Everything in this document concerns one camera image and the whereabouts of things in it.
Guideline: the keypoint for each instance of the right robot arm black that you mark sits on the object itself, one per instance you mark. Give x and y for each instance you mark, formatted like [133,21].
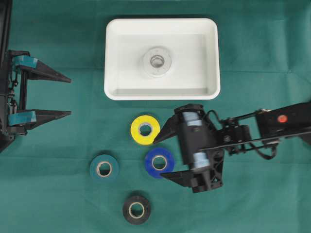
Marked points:
[267,127]

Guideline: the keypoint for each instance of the black tape roll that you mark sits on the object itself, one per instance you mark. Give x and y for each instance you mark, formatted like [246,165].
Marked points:
[136,210]

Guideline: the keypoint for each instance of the black aluminium frame rail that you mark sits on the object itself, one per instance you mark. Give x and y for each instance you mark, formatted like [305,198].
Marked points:
[5,15]

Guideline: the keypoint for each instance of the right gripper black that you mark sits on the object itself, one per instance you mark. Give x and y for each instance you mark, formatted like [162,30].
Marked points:
[201,146]

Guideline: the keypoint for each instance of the white plastic case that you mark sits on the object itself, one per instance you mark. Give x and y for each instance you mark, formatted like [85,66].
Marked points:
[193,43]

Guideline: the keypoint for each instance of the green tape roll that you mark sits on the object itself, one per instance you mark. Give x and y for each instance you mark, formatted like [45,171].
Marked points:
[104,169]

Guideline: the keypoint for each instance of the white tape roll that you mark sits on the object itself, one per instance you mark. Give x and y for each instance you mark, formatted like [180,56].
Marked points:
[157,61]

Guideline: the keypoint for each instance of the blue tape roll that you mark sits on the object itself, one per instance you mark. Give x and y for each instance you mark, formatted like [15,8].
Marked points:
[157,161]

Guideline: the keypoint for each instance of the yellow tape roll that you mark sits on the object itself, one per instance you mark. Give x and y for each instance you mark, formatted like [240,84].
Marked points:
[144,129]

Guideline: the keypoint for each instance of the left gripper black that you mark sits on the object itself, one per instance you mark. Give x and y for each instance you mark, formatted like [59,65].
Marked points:
[12,121]

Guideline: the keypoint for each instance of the green table cloth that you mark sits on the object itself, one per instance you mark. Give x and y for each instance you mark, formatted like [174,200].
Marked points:
[45,183]

